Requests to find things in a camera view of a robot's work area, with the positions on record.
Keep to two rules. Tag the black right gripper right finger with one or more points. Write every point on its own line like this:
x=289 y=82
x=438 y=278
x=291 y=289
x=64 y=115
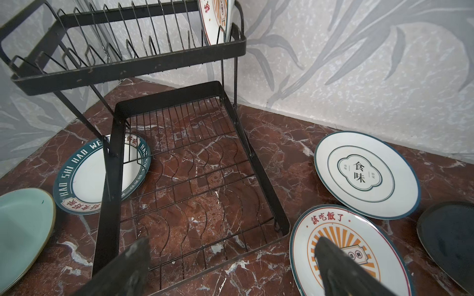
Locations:
x=342 y=276

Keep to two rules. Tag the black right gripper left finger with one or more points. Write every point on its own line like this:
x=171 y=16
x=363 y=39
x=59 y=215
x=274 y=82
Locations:
x=124 y=276

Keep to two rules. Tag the orange sunburst plate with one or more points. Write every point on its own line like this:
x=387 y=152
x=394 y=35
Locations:
x=216 y=18
x=357 y=237

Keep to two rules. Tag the black wire dish rack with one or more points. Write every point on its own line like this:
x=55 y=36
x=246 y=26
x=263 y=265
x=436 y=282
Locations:
x=206 y=201

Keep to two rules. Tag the mint green flower plate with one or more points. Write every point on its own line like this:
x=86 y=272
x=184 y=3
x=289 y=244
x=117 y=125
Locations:
x=27 y=221

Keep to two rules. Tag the dark blue oval plate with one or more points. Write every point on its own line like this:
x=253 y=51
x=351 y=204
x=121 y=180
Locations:
x=446 y=231

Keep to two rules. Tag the white plate green emblem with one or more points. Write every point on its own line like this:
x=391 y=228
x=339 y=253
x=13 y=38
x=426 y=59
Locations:
x=367 y=175

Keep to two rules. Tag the white plate dark lettered rim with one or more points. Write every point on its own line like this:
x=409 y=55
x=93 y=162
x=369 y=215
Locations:
x=79 y=185

